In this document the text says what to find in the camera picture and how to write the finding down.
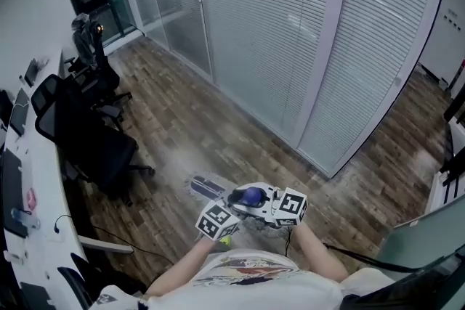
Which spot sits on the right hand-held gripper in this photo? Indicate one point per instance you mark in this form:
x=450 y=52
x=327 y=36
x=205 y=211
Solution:
x=290 y=207

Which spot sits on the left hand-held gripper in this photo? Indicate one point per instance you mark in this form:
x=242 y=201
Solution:
x=216 y=221

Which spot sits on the blue mop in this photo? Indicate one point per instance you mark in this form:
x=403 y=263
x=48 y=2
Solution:
x=207 y=187

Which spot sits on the person's right forearm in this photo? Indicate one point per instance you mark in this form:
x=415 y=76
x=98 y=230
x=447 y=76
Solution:
x=319 y=254

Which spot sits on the person's left forearm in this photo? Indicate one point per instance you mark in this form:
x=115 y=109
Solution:
x=178 y=272

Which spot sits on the yellow-green shoe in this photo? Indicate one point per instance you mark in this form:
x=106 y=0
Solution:
x=225 y=240

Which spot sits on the white printed t-shirt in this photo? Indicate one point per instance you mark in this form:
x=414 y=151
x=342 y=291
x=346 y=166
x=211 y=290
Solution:
x=254 y=295

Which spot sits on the white desk foot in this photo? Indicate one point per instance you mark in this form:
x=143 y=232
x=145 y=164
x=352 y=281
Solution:
x=105 y=245

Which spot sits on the black mesh office chair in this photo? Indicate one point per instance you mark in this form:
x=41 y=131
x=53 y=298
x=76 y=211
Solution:
x=98 y=156

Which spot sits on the white venetian blinds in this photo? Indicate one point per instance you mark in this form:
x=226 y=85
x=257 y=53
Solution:
x=272 y=29

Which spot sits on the grey-green partition panel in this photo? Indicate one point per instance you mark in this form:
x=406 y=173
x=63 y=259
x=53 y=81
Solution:
x=417 y=239

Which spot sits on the black headrest office chair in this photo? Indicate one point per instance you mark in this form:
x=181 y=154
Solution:
x=105 y=80

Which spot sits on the long white desk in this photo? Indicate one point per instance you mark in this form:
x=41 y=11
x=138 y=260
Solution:
x=43 y=170

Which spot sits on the pink sticker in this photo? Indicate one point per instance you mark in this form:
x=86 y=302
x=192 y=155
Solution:
x=32 y=199

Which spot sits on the clear water bottle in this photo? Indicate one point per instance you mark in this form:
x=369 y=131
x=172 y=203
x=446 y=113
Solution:
x=25 y=218

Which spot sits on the black computer monitor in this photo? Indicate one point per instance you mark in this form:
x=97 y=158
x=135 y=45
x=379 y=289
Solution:
x=417 y=288

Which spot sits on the black flat device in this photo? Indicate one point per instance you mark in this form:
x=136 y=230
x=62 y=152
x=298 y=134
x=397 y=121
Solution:
x=34 y=297

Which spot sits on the black flat laptop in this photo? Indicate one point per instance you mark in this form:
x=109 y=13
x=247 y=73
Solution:
x=11 y=192

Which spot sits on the dark open laptop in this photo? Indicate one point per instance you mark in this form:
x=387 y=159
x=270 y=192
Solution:
x=20 y=112

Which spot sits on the grey jacket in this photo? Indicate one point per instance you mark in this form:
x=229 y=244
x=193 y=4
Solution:
x=83 y=40

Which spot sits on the small dark monitor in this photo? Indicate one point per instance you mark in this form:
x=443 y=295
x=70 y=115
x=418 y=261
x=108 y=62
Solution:
x=31 y=72

